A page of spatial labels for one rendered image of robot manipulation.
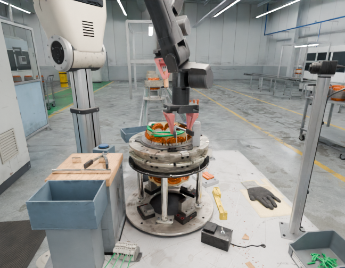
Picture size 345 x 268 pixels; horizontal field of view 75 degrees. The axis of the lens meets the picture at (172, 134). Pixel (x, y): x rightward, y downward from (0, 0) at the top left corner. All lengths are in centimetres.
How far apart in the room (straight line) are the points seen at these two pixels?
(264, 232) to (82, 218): 66
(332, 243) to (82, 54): 119
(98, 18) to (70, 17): 14
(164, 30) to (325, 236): 84
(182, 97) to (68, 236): 51
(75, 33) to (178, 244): 92
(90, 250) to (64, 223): 11
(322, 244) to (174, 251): 50
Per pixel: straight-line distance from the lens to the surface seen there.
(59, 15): 108
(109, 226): 80
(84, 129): 118
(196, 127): 81
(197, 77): 67
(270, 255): 91
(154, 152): 78
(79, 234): 70
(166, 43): 67
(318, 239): 97
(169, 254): 85
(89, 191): 73
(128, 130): 120
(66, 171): 77
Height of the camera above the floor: 139
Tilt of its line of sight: 18 degrees down
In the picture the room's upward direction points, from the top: straight up
